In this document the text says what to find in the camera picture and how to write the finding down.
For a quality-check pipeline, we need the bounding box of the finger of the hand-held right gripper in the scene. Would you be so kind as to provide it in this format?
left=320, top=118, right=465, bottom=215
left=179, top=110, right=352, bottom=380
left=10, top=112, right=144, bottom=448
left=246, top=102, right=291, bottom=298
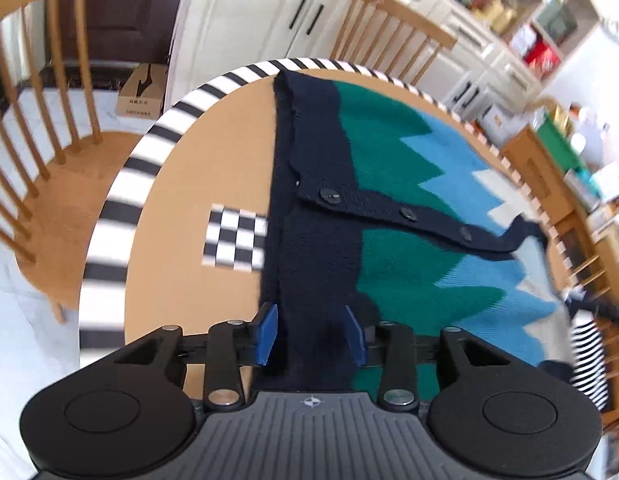
left=564, top=294, right=619, bottom=323

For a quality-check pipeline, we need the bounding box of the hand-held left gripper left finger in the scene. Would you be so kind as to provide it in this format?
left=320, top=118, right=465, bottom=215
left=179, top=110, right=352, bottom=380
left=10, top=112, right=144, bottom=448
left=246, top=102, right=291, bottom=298
left=110, top=302, right=279, bottom=407

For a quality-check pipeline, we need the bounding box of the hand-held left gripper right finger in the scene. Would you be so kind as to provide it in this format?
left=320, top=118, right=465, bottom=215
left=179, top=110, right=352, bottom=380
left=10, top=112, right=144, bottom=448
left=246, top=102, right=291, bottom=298
left=343, top=305, right=510, bottom=407

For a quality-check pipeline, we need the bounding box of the navy green blue knit cardigan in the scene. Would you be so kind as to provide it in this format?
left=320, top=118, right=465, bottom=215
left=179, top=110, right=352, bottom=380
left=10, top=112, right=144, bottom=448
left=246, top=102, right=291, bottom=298
left=259, top=69, right=573, bottom=393

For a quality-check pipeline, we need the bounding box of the black white checkered marker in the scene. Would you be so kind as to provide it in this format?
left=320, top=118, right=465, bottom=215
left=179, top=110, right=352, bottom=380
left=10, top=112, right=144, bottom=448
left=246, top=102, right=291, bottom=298
left=203, top=204, right=268, bottom=272

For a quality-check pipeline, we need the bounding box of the wooden slatted chair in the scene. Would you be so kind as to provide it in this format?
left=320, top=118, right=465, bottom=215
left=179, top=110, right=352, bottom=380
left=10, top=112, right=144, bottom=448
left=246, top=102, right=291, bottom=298
left=502, top=125, right=619, bottom=426

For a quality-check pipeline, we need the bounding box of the green box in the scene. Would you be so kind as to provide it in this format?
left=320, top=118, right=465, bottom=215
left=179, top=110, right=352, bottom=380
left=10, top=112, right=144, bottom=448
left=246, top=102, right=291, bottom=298
left=535, top=114, right=586, bottom=172

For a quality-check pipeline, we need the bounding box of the round table with striped edge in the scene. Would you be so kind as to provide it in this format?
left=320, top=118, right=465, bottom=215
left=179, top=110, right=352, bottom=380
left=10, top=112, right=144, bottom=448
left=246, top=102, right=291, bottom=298
left=79, top=57, right=613, bottom=411

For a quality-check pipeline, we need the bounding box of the wooden spindle-back chair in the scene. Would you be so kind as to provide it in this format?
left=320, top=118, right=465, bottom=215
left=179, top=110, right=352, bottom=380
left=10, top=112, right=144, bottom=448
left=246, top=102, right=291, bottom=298
left=0, top=0, right=155, bottom=323
left=329, top=0, right=457, bottom=86

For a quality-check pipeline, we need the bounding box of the cardboard box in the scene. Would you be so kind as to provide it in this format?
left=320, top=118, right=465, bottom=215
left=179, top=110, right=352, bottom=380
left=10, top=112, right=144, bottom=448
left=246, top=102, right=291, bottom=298
left=115, top=63, right=169, bottom=120

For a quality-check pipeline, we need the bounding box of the white shelf with assorted goods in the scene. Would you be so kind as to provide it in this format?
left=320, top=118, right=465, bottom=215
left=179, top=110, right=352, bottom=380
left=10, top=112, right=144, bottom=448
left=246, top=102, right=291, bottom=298
left=409, top=0, right=607, bottom=81

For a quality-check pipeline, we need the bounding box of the dark brown door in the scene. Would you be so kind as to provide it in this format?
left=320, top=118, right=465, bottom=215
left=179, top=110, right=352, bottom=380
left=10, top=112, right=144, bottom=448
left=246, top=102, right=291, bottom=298
left=54, top=0, right=190, bottom=68

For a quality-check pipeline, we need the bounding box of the white cabinet with black handles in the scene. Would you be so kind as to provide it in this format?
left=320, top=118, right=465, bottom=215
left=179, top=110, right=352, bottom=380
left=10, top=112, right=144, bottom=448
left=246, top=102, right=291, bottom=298
left=166, top=0, right=545, bottom=111

